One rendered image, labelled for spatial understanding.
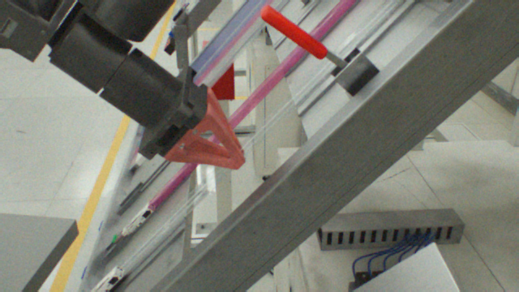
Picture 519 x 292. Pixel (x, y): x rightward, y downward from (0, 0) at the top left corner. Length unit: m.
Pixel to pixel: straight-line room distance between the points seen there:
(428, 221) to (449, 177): 0.26
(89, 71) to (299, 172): 0.20
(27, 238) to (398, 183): 0.78
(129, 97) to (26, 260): 0.58
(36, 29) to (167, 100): 0.12
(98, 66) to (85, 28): 0.03
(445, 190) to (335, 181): 0.71
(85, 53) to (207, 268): 0.22
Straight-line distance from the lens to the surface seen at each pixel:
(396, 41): 0.42
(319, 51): 0.37
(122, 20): 0.40
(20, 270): 0.94
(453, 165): 1.18
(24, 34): 0.41
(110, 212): 0.79
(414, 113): 0.38
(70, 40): 0.42
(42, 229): 1.02
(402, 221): 0.88
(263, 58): 1.86
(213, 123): 0.43
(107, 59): 0.42
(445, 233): 0.91
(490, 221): 1.02
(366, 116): 0.36
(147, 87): 0.42
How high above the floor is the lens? 1.18
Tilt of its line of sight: 29 degrees down
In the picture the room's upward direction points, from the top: straight up
